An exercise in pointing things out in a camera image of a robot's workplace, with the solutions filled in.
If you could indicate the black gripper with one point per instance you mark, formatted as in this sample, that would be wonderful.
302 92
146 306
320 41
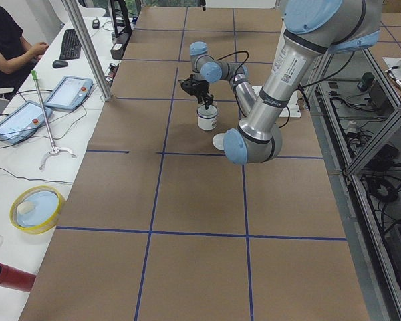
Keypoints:
202 89

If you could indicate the clear glass funnel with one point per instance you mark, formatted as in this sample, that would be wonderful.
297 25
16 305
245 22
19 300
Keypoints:
207 111

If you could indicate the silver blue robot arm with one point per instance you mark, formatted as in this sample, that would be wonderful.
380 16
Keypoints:
312 28

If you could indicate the white enamel mug blue rim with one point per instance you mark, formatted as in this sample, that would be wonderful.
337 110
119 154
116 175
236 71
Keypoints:
207 124

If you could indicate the white ceramic lid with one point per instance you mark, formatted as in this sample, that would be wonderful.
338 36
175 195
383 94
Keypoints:
218 141

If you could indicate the black box device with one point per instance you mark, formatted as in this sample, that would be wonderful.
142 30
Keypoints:
120 43

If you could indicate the far teach pendant tablet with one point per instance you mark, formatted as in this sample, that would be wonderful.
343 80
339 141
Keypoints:
69 93

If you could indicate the teach pendant tablet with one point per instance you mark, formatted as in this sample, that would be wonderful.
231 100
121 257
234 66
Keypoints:
69 93
22 123

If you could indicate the black keyboard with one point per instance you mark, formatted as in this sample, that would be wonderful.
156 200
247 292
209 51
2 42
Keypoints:
70 46

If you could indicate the black computer mouse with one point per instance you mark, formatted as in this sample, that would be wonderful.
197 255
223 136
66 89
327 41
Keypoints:
59 64

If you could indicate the near teach pendant tablet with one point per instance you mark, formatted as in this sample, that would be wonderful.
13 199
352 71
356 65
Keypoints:
22 123

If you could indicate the light blue plate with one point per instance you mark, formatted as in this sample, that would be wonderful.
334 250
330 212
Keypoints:
46 203

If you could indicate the person in black shirt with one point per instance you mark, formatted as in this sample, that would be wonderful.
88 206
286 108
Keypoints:
17 56

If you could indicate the white lump on plate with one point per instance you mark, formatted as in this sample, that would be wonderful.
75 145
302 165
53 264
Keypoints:
25 207

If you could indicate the yellow tape roll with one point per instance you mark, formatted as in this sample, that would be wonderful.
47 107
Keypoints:
48 224

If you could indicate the red cylinder tube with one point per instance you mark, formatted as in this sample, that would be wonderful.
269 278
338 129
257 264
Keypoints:
16 279

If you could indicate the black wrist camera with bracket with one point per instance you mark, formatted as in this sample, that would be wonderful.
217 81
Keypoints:
189 85

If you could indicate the aluminium frame post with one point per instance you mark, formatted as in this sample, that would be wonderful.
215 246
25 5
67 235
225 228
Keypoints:
77 21

